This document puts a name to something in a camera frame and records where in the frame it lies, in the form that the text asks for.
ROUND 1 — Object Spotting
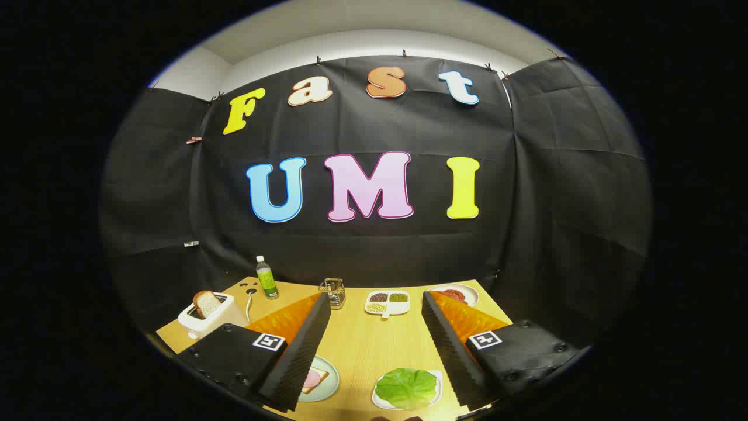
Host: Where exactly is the square white plate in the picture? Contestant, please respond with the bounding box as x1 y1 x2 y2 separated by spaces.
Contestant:
372 368 444 411

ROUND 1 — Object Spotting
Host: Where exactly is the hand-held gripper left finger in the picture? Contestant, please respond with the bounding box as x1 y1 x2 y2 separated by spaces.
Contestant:
177 291 333 413

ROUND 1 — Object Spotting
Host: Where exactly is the toasted bread slice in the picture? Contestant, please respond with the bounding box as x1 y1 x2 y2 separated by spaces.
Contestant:
193 290 221 319

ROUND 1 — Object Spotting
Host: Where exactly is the white divided grain dish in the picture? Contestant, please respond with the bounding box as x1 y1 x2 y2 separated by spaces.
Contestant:
365 290 411 319

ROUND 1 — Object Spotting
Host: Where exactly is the light green plate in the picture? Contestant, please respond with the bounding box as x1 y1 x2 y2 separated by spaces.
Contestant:
299 356 340 403

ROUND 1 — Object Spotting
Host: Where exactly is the black backdrop cloth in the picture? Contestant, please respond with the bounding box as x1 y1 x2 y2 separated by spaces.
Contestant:
99 54 652 351

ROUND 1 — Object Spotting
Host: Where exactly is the green lettuce leaf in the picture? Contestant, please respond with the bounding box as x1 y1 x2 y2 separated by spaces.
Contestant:
375 368 439 410

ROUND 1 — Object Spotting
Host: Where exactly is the bread slice under ham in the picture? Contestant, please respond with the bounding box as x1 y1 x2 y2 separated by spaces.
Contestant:
301 367 330 395

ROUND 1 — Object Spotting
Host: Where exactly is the metal wire utensil holder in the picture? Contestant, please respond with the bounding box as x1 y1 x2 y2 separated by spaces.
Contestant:
318 278 347 310

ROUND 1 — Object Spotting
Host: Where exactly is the round white plate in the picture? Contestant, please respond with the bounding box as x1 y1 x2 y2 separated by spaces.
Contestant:
428 284 480 308

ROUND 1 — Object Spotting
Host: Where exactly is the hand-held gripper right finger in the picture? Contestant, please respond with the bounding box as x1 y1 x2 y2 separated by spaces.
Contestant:
421 290 592 411

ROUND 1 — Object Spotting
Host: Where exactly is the white toaster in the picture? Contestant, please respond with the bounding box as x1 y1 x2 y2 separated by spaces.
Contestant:
177 292 249 340

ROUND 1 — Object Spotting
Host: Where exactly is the green label plastic bottle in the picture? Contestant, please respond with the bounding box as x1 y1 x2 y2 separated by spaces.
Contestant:
255 255 280 300

